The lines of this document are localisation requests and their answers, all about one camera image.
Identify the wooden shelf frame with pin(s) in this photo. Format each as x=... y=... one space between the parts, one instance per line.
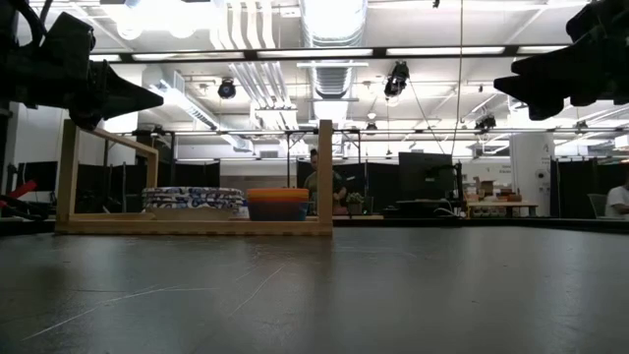
x=196 y=227

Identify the black computer monitor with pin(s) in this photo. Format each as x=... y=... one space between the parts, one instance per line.
x=425 y=174
x=41 y=174

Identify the small potted plant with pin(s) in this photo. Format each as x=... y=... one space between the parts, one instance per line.
x=354 y=199

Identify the orange plastic bowl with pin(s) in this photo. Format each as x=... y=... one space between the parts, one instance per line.
x=278 y=193

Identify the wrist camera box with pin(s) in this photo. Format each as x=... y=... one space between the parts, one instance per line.
x=587 y=22
x=69 y=39

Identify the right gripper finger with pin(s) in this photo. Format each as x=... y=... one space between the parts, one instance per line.
x=535 y=81
x=545 y=110

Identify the black ceiling spotlight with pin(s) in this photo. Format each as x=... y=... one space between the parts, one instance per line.
x=226 y=90
x=396 y=79
x=485 y=123

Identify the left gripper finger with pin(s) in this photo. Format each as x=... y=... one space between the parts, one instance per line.
x=128 y=96
x=87 y=122

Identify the red object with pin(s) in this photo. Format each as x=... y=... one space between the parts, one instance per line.
x=19 y=191

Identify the white round column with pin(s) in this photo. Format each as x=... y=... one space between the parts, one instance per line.
x=532 y=167

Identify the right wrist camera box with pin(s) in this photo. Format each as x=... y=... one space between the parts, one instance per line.
x=587 y=22

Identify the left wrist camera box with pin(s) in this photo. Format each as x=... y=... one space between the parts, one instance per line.
x=69 y=39

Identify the blue plastic bowl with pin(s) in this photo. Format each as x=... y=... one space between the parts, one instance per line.
x=278 y=212

